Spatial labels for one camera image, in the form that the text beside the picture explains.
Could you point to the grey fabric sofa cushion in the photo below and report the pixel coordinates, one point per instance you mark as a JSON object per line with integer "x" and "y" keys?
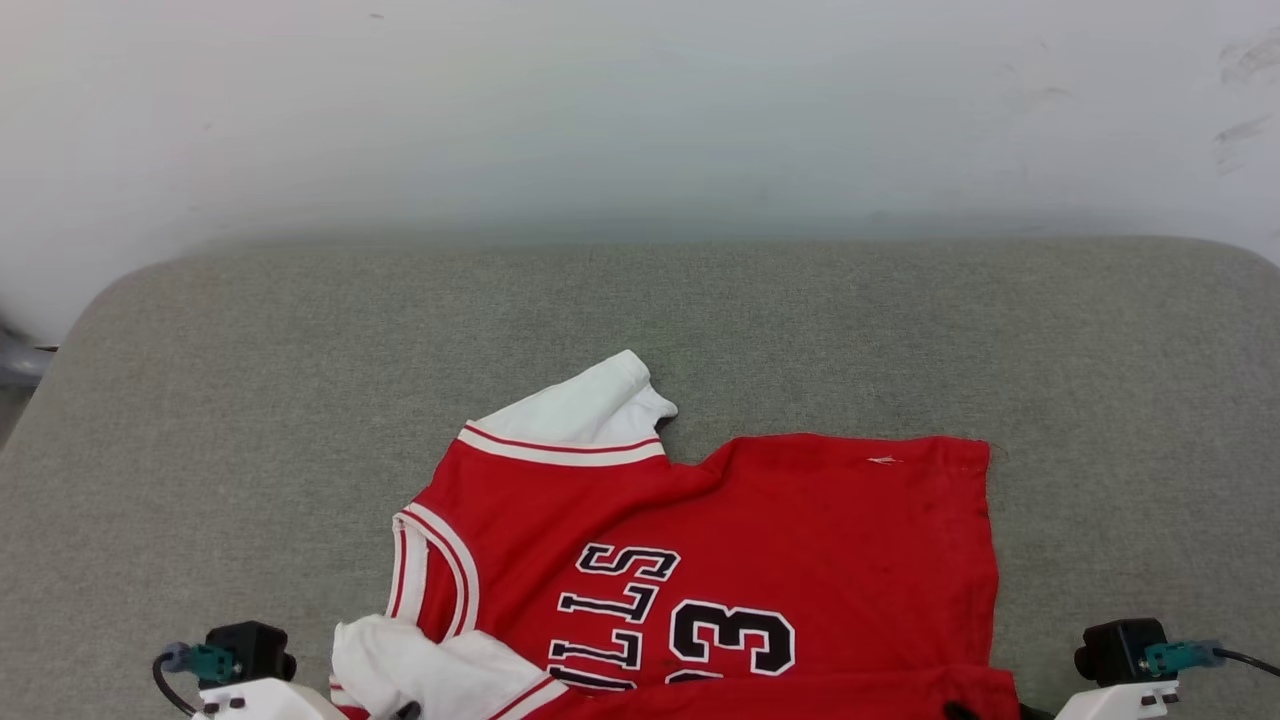
{"x": 300, "y": 400}

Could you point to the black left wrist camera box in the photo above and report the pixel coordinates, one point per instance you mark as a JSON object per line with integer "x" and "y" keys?
{"x": 250, "y": 648}

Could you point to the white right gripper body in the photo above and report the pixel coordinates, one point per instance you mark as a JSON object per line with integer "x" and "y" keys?
{"x": 1120, "y": 703}

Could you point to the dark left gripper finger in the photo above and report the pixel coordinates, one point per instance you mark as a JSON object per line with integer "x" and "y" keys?
{"x": 406, "y": 713}

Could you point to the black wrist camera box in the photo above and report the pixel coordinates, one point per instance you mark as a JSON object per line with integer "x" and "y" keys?
{"x": 1120, "y": 650}
{"x": 250, "y": 648}

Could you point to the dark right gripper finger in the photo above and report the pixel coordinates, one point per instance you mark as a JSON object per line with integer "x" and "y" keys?
{"x": 962, "y": 713}
{"x": 1036, "y": 714}

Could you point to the red and white basketball jersey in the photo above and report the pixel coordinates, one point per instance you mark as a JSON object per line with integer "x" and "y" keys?
{"x": 800, "y": 560}

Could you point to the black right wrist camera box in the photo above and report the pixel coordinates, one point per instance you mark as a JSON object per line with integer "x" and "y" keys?
{"x": 1120, "y": 650}

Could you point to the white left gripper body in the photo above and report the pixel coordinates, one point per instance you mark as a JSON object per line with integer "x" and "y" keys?
{"x": 260, "y": 702}

